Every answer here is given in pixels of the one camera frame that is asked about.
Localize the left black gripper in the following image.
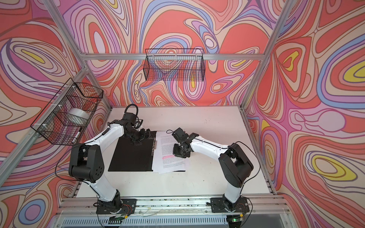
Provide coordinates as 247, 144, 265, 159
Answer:
125, 128, 155, 146

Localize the paper sheet pink highlight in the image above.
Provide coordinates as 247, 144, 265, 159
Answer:
152, 130, 190, 174

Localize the white RAY file folder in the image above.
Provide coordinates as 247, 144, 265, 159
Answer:
107, 131, 186, 173

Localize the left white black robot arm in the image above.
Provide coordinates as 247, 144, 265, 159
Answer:
68, 113, 152, 214

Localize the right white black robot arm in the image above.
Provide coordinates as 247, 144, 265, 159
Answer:
172, 128, 254, 212

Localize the metal folder clip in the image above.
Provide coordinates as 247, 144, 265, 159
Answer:
151, 139, 157, 156

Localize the black white marker pen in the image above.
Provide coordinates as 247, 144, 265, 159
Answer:
72, 130, 80, 144

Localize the green circuit board left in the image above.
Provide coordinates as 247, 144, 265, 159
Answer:
108, 216, 128, 224

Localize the green circuit board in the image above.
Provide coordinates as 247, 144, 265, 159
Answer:
108, 216, 128, 224
227, 215, 244, 223

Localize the green circuit board right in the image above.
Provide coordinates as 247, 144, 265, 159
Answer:
227, 215, 244, 223

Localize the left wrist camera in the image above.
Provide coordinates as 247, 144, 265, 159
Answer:
122, 112, 137, 125

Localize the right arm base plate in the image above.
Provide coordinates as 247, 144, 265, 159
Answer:
207, 196, 250, 214

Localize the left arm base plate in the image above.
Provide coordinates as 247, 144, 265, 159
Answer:
93, 198, 137, 215

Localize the black wire basket left wall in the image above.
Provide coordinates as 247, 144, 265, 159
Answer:
30, 78, 104, 145

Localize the black wire basket wall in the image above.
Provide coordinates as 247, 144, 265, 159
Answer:
30, 78, 104, 145
143, 47, 205, 82

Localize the black wire basket back wall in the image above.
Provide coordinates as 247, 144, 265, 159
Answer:
143, 47, 205, 82

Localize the aluminium front rail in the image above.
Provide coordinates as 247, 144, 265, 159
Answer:
57, 194, 290, 216

